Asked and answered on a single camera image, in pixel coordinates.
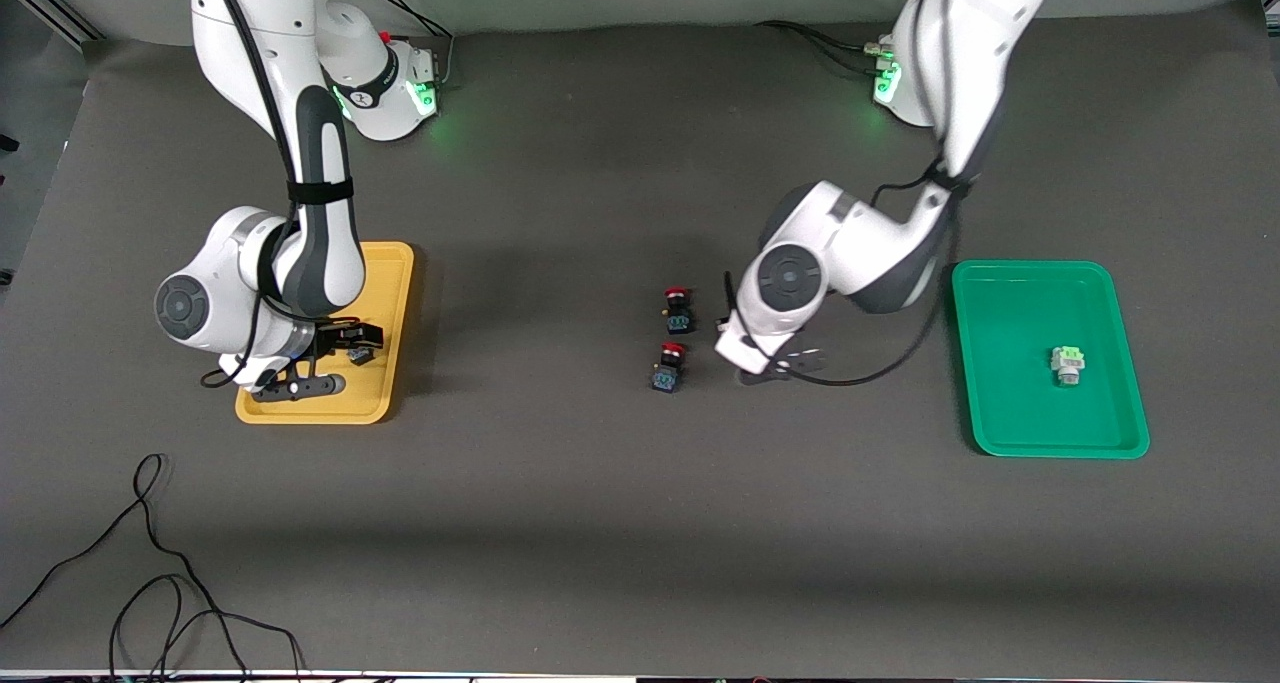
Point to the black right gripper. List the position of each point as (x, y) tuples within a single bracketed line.
[(332, 341)]

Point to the dark grey table mat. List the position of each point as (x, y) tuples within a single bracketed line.
[(640, 523)]

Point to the yellow mushroom push button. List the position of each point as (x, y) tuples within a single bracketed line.
[(362, 357)]

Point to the aluminium frame rail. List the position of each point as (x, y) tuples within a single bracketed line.
[(50, 11)]

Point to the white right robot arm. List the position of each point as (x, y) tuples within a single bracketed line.
[(250, 63)]

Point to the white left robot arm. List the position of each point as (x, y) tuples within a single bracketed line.
[(850, 243)]

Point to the green plastic tray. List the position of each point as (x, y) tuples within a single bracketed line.
[(1010, 383)]

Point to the yellow plastic tray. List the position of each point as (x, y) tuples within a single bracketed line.
[(385, 293)]

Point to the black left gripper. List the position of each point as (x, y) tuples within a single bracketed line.
[(772, 371)]

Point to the green square push button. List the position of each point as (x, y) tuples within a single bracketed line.
[(1068, 363)]

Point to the red mushroom push button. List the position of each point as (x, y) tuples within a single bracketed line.
[(668, 368), (677, 311)]

